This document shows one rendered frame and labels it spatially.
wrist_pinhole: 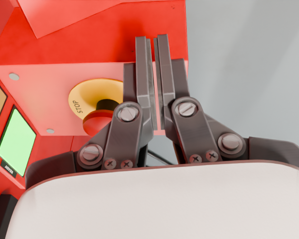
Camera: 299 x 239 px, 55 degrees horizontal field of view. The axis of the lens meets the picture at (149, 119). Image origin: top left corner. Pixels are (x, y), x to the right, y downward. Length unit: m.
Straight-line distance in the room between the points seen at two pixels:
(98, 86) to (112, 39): 0.04
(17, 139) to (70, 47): 0.10
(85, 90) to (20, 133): 0.08
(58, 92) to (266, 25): 1.05
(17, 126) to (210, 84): 1.21
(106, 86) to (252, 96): 1.33
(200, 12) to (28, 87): 0.94
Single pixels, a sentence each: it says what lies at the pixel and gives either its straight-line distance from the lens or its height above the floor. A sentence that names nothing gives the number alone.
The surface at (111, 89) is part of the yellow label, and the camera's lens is 0.24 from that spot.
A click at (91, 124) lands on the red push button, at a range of 0.24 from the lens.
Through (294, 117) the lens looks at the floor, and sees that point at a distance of 1.76.
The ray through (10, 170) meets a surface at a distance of 0.28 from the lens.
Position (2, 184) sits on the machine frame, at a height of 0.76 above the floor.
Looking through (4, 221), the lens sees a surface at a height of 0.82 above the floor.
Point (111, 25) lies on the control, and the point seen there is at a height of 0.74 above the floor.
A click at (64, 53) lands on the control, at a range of 0.24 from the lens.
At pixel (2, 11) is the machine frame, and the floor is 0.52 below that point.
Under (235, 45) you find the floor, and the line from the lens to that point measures 1.27.
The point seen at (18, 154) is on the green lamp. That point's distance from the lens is 0.29.
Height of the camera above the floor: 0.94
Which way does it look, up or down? 35 degrees down
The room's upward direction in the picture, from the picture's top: 177 degrees counter-clockwise
